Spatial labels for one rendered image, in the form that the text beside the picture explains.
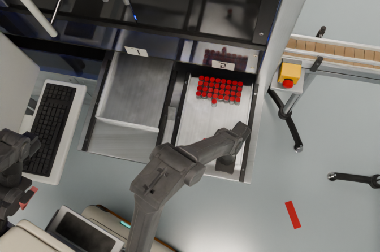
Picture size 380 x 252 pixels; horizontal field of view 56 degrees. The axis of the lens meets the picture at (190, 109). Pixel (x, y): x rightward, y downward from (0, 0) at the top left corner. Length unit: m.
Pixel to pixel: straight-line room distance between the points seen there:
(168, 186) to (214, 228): 1.54
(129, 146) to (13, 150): 0.55
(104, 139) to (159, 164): 0.74
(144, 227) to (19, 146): 0.41
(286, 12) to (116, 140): 0.82
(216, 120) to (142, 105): 0.31
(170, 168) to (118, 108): 0.78
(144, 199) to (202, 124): 0.73
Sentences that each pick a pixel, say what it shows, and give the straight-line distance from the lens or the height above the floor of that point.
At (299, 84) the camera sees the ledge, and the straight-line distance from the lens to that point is 1.52.
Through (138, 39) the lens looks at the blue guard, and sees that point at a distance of 1.32.
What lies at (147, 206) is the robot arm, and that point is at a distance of 0.75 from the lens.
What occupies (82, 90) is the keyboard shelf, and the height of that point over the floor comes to 0.80.
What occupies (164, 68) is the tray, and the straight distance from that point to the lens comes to 1.52.
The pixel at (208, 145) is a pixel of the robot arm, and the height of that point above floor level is 1.37.
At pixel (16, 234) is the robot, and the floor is 1.34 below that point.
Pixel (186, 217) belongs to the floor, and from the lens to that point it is 2.26.
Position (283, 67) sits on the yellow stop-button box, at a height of 1.03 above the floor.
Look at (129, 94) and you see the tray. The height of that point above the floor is 0.88.
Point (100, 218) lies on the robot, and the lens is 2.06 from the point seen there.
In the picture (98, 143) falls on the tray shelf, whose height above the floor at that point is 0.88.
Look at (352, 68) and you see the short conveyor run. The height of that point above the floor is 0.93.
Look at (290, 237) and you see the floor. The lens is 2.30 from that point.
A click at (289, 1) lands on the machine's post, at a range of 0.98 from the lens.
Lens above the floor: 2.25
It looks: 72 degrees down
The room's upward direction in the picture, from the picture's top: 10 degrees counter-clockwise
